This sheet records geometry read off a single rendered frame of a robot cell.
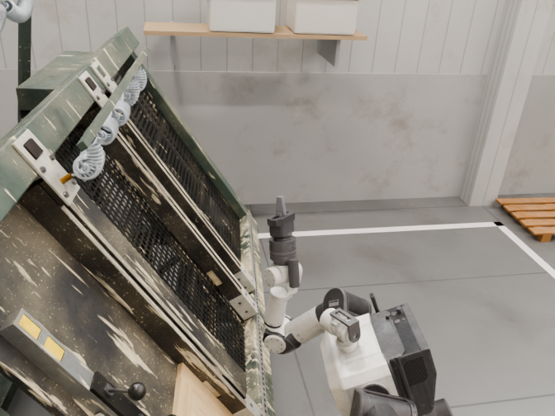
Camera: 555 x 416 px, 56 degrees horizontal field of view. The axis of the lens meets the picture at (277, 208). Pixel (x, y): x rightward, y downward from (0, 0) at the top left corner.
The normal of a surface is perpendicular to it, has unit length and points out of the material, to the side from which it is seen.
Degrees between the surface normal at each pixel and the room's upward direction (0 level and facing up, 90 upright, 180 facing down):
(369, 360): 23
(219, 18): 90
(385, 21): 90
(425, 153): 90
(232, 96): 90
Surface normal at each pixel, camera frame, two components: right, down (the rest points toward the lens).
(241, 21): 0.16, 0.47
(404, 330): -0.33, -0.82
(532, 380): 0.06, -0.88
